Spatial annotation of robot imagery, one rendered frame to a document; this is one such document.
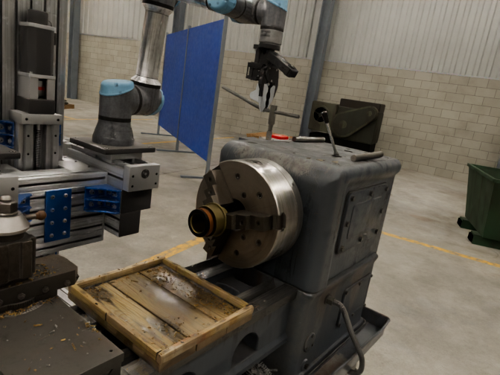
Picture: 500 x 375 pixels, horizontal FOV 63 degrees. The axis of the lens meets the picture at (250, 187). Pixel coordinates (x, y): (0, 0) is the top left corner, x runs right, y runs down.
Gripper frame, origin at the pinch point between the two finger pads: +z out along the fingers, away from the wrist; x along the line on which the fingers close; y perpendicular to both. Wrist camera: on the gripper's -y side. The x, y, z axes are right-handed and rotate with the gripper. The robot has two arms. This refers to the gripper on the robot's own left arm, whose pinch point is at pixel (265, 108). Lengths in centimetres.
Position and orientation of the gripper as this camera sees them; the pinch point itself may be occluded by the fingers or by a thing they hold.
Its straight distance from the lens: 136.8
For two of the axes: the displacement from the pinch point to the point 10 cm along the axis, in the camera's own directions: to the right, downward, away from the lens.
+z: -1.5, 9.6, 2.4
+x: -6.0, 1.1, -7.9
